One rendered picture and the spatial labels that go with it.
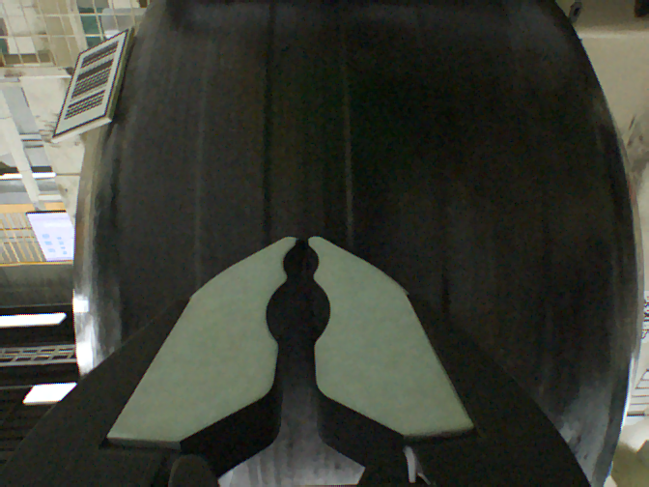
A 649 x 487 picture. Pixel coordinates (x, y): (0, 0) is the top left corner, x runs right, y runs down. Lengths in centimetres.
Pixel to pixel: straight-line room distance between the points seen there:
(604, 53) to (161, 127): 41
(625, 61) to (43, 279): 1352
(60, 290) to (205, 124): 1335
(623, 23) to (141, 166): 38
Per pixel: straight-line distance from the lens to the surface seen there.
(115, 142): 19
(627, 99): 44
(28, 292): 1414
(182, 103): 18
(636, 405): 68
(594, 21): 45
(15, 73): 87
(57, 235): 444
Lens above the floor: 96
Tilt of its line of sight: 29 degrees up
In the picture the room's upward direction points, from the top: 180 degrees clockwise
